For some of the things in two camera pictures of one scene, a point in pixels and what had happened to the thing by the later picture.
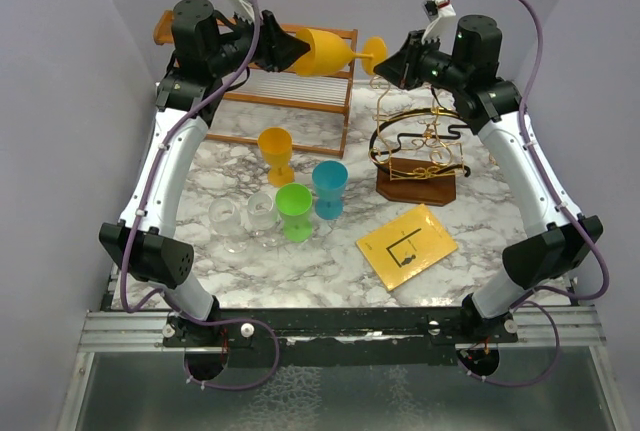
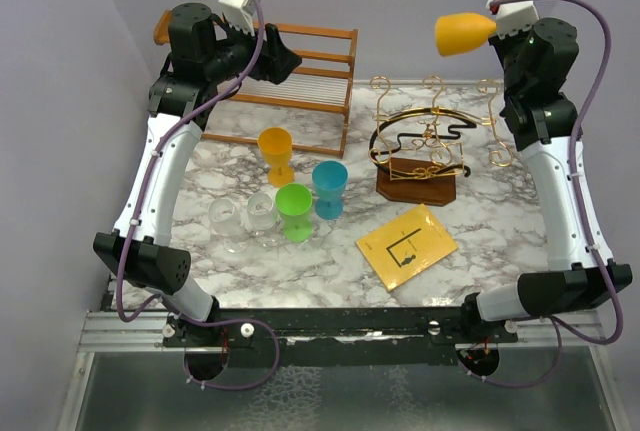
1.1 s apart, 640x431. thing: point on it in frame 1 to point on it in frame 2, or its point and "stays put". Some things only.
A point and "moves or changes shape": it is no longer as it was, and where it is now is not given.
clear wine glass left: (225, 221) stays put
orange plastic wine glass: (275, 144) stays put
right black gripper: (401, 68) to (499, 44)
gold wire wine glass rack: (417, 152) stays put
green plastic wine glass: (294, 203) stays put
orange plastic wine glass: (330, 53) moves or changes shape
